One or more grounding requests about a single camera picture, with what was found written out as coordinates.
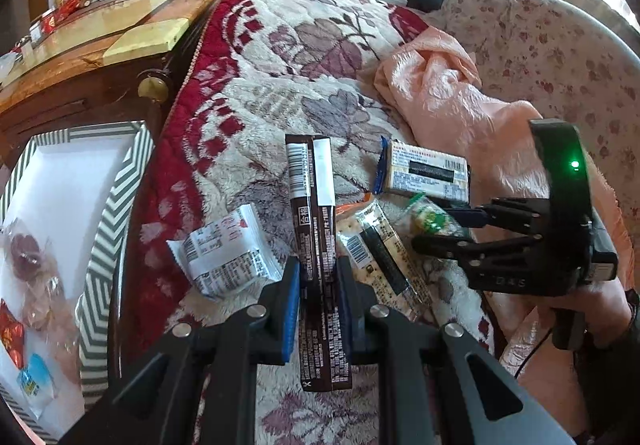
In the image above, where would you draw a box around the long clear cracker packet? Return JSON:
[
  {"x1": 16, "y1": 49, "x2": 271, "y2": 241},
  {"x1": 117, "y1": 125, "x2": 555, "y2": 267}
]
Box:
[{"x1": 334, "y1": 198, "x2": 432, "y2": 324}]

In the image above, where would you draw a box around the clear packet dark red snack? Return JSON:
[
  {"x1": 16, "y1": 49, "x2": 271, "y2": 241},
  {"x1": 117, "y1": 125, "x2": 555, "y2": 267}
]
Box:
[{"x1": 0, "y1": 219, "x2": 49, "y2": 287}]

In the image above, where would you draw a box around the round bedpost knob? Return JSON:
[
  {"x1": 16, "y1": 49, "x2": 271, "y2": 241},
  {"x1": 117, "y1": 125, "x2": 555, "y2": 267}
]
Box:
[{"x1": 136, "y1": 69, "x2": 172, "y2": 104}]

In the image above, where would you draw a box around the rose print bedsheet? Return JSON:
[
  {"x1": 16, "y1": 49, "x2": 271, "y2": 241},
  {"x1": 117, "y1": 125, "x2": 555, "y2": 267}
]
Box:
[{"x1": 435, "y1": 0, "x2": 640, "y2": 226}]

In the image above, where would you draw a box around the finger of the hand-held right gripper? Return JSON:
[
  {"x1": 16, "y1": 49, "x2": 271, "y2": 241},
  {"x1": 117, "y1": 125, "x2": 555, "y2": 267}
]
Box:
[
  {"x1": 446, "y1": 197, "x2": 551, "y2": 233},
  {"x1": 411, "y1": 232, "x2": 547, "y2": 267}
]

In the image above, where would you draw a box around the clear packet pale snack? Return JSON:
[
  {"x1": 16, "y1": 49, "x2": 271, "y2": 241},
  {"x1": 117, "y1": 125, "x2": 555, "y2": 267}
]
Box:
[{"x1": 21, "y1": 269, "x2": 77, "y2": 332}]

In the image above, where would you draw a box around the floral fleece blanket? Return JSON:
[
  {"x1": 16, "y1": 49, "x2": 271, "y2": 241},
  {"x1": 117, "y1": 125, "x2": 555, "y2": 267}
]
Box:
[{"x1": 122, "y1": 0, "x2": 501, "y2": 445}]

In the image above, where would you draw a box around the black cable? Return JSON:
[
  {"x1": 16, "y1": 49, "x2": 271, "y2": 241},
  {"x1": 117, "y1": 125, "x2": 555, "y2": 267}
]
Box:
[{"x1": 517, "y1": 332, "x2": 558, "y2": 373}]

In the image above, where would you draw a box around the green white candy packet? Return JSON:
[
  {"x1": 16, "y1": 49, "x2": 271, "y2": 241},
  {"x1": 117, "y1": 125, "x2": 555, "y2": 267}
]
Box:
[{"x1": 406, "y1": 191, "x2": 464, "y2": 240}]

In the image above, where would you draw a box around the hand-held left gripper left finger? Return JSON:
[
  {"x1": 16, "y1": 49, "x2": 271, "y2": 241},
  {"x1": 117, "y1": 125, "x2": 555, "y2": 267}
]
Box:
[{"x1": 60, "y1": 256, "x2": 302, "y2": 445}]

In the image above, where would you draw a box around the blue white snack packet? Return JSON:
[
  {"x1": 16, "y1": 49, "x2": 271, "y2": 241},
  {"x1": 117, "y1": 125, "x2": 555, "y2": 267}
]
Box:
[{"x1": 16, "y1": 353, "x2": 57, "y2": 419}]

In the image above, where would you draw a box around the person's right hand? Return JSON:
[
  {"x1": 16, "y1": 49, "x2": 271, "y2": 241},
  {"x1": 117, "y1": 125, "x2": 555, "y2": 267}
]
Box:
[{"x1": 584, "y1": 279, "x2": 634, "y2": 347}]

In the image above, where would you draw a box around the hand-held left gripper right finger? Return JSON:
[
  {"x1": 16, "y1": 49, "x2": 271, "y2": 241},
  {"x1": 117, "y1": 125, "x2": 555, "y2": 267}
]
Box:
[{"x1": 336, "y1": 256, "x2": 576, "y2": 445}]

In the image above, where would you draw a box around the peach quilted blanket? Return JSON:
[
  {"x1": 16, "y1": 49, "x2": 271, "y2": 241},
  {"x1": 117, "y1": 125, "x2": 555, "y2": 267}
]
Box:
[{"x1": 374, "y1": 27, "x2": 633, "y2": 445}]

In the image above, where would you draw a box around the yellow blue cracker packet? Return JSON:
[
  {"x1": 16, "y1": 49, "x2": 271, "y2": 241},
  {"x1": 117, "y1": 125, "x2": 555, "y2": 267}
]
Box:
[{"x1": 371, "y1": 135, "x2": 472, "y2": 204}]

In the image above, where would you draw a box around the small red box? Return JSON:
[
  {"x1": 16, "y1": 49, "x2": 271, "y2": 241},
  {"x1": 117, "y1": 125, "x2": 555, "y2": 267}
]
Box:
[{"x1": 39, "y1": 10, "x2": 61, "y2": 36}]

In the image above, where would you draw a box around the yellow board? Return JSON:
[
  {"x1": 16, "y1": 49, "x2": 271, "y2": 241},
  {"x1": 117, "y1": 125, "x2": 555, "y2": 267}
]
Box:
[{"x1": 101, "y1": 16, "x2": 194, "y2": 63}]

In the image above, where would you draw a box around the grey white striped box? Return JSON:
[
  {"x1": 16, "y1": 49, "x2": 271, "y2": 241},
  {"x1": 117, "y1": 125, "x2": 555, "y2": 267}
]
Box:
[{"x1": 0, "y1": 121, "x2": 157, "y2": 443}]

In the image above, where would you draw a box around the wooden cabinet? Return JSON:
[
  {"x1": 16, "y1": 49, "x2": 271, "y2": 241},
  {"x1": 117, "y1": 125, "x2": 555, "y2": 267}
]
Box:
[{"x1": 0, "y1": 0, "x2": 228, "y2": 160}]

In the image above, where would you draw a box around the brown chocolate bar packet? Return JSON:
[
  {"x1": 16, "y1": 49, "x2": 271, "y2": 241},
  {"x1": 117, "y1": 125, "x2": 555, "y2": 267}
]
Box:
[{"x1": 284, "y1": 134, "x2": 355, "y2": 394}]

